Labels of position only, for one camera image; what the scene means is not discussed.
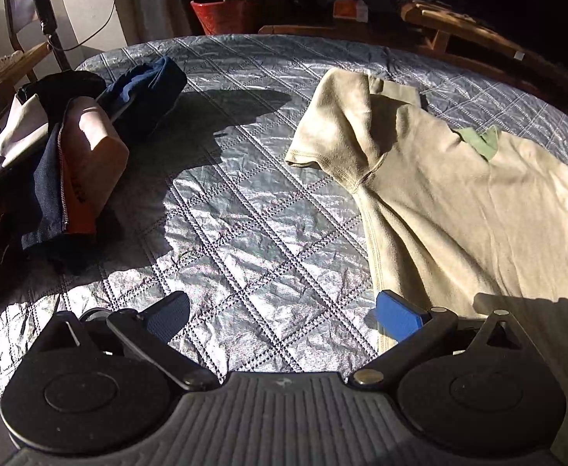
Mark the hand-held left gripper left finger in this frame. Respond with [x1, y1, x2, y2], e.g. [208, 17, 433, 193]
[35, 290, 220, 392]

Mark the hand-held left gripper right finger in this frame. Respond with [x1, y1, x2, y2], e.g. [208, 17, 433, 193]
[347, 290, 528, 389]

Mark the beige t-shirt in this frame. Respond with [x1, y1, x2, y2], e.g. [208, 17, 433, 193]
[284, 67, 568, 356]

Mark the pile of folded clothes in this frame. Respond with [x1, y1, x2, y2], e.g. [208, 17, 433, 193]
[0, 70, 131, 297]

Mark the silver quilted blanket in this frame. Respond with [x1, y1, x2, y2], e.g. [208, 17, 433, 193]
[0, 34, 568, 399]

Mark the wooden chair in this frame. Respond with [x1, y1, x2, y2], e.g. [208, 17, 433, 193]
[0, 0, 54, 122]

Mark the red plant pot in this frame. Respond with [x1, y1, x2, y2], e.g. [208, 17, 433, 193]
[190, 0, 260, 36]

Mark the white sneaker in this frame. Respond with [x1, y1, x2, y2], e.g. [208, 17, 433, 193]
[0, 50, 25, 77]

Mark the orange tissue box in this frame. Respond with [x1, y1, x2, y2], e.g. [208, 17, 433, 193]
[333, 0, 370, 23]

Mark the beige curtain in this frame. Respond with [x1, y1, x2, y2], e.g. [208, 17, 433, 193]
[119, 0, 198, 44]

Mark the black stand pole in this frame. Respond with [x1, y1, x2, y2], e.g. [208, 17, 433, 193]
[24, 0, 71, 71]

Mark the black cable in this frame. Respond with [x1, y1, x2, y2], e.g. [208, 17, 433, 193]
[53, 0, 118, 52]

